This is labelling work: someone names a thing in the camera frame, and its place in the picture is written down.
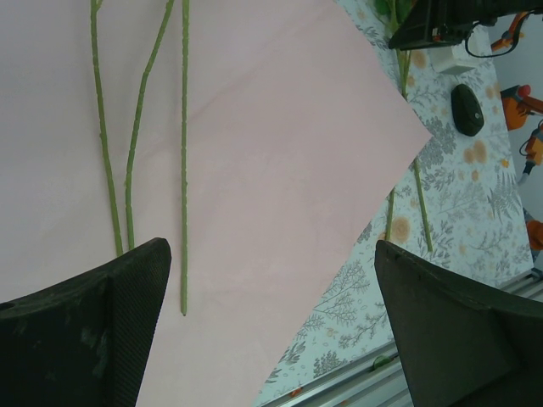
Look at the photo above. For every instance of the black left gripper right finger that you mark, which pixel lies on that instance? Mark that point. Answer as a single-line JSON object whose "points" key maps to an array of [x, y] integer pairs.
{"points": [[458, 339]]}

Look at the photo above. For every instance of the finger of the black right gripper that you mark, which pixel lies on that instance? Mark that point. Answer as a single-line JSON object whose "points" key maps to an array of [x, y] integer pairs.
{"points": [[413, 34]]}

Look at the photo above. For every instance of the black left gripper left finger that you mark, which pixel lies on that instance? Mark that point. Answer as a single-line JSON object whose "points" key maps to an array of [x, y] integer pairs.
{"points": [[63, 339]]}

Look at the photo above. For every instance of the pink fake flower stem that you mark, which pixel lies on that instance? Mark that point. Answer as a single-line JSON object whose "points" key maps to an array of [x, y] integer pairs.
{"points": [[390, 216], [423, 203]]}

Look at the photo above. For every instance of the light blue fake flower stem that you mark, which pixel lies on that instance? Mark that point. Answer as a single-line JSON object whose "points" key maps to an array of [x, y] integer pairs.
{"points": [[129, 212]]}

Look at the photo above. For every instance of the purple and pink wrapping paper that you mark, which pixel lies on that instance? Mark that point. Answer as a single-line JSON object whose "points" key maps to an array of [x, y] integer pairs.
{"points": [[254, 169]]}

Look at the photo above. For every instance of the peach fake flower stem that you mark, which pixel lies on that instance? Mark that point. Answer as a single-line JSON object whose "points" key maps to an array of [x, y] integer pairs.
{"points": [[93, 34]]}

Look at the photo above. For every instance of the black computer mouse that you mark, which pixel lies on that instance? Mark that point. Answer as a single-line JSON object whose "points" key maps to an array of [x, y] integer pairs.
{"points": [[466, 110]]}

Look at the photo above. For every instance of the floral tablecloth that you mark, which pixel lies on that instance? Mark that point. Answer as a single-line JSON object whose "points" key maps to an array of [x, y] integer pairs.
{"points": [[466, 203]]}

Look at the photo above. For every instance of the aluminium rail base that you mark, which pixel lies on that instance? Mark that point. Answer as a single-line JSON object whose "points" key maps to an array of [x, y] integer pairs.
{"points": [[339, 388]]}

